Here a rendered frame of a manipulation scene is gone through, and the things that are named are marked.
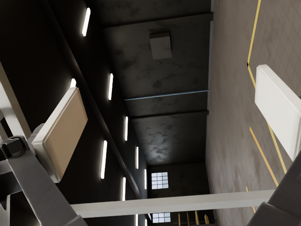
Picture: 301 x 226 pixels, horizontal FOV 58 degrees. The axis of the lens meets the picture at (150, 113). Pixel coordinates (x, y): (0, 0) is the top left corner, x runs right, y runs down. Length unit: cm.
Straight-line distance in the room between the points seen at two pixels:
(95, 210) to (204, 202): 129
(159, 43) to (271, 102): 1019
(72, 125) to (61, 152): 3
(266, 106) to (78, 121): 13
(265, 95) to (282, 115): 3
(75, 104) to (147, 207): 319
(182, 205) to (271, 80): 318
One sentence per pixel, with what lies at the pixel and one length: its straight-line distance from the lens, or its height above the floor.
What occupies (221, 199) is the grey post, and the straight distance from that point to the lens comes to 337.
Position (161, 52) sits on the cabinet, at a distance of 1061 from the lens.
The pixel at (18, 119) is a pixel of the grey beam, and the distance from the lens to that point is 291.
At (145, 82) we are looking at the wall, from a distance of 1204.
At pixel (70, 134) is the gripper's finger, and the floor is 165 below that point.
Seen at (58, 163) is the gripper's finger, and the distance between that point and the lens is 17.
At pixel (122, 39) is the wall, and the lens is 1057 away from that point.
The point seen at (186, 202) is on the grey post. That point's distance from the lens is 334.
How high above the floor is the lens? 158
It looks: 6 degrees up
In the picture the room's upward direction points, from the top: 96 degrees counter-clockwise
